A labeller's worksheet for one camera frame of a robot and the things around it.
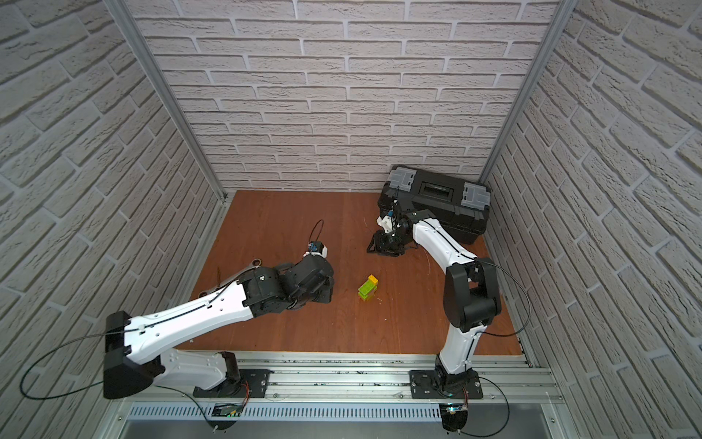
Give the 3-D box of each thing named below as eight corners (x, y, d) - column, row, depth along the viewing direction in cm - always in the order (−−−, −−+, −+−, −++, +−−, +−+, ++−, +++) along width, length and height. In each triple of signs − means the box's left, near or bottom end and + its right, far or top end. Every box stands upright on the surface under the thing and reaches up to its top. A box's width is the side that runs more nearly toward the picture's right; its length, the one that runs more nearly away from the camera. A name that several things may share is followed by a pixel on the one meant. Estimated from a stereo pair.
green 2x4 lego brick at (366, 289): (358, 296, 92) (358, 288, 87) (368, 287, 94) (369, 278, 89) (365, 303, 90) (365, 294, 85) (374, 293, 93) (376, 284, 87)
